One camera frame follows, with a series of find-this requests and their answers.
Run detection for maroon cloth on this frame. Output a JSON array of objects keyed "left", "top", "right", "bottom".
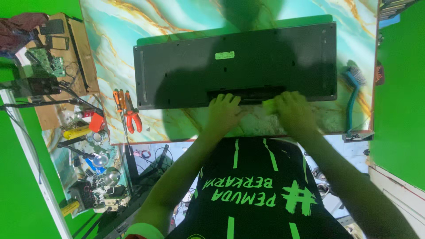
[{"left": 0, "top": 12, "right": 49, "bottom": 55}]

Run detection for black multimeter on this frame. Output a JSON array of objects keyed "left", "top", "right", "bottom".
[{"left": 68, "top": 179, "right": 97, "bottom": 210}]

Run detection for brown wooden board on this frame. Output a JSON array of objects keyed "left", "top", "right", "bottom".
[{"left": 24, "top": 13, "right": 100, "bottom": 131}]

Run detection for teal-handled brush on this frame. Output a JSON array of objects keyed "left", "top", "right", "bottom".
[{"left": 342, "top": 66, "right": 367, "bottom": 136}]

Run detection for person's left hand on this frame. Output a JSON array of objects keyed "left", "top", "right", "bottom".
[{"left": 206, "top": 93, "right": 249, "bottom": 134}]

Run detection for black power adapter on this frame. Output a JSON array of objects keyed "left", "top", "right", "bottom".
[{"left": 26, "top": 77, "right": 62, "bottom": 97}]

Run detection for round metal part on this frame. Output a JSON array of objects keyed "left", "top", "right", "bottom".
[{"left": 312, "top": 167, "right": 330, "bottom": 197}]

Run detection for yellow-green cloth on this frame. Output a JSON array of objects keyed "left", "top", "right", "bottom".
[{"left": 262, "top": 98, "right": 278, "bottom": 115}]

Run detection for stack of books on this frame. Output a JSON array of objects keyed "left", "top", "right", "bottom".
[{"left": 379, "top": 0, "right": 419, "bottom": 21}]

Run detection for white metal frame bar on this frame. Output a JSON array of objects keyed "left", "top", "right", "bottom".
[{"left": 0, "top": 89, "right": 73, "bottom": 239}]

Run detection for orange-handled screwdriver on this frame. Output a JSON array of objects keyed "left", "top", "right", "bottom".
[{"left": 112, "top": 89, "right": 132, "bottom": 155}]

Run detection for small orange-brown tool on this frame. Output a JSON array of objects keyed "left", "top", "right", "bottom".
[{"left": 375, "top": 64, "right": 385, "bottom": 86}]

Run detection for yellow screwdriver handle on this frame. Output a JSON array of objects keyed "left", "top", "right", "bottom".
[{"left": 61, "top": 200, "right": 81, "bottom": 218}]

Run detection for yellow-handled tool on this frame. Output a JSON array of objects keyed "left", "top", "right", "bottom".
[{"left": 63, "top": 125, "right": 91, "bottom": 140}]

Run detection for tangle of black cables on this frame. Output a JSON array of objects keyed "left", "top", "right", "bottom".
[{"left": 132, "top": 145, "right": 175, "bottom": 186}]

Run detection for red-orange hand tool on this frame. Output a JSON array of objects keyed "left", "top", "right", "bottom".
[{"left": 88, "top": 110, "right": 107, "bottom": 133}]

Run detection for black computer keyboard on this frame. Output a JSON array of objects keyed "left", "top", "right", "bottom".
[{"left": 133, "top": 22, "right": 338, "bottom": 111}]

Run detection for metal table clamp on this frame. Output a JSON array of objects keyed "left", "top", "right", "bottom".
[{"left": 343, "top": 130, "right": 375, "bottom": 143}]

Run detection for person's black printed shirt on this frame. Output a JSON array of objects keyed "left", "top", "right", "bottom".
[{"left": 166, "top": 137, "right": 354, "bottom": 239}]

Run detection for person's right hand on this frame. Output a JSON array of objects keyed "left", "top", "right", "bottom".
[{"left": 265, "top": 91, "right": 320, "bottom": 139}]

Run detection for red-handled pliers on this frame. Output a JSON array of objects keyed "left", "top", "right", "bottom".
[{"left": 124, "top": 91, "right": 143, "bottom": 134}]

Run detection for round magnifier lamp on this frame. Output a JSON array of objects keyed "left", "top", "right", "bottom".
[{"left": 91, "top": 153, "right": 110, "bottom": 168}]

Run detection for green circuit board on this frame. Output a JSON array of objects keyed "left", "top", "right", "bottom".
[{"left": 26, "top": 48, "right": 66, "bottom": 78}]

